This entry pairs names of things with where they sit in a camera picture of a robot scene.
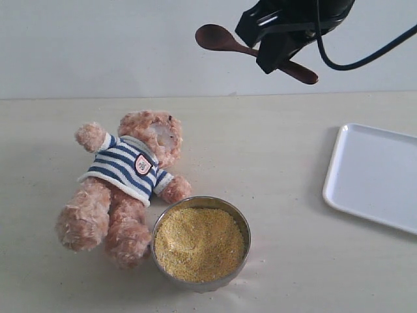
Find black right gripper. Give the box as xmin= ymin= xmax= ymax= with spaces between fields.
xmin=235 ymin=0 xmax=354 ymax=74

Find dark red wooden spoon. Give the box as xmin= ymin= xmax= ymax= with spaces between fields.
xmin=195 ymin=24 xmax=319 ymax=85

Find yellow millet grains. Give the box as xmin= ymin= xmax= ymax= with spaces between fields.
xmin=154 ymin=208 xmax=244 ymax=283

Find tan teddy bear striped sweater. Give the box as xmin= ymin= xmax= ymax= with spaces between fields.
xmin=55 ymin=110 xmax=192 ymax=269

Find white plastic tray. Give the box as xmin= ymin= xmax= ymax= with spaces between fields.
xmin=323 ymin=123 xmax=416 ymax=234

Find steel bowl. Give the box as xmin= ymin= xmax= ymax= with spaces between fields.
xmin=151 ymin=196 xmax=251 ymax=293

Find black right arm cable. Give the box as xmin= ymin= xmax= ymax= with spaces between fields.
xmin=312 ymin=0 xmax=417 ymax=71

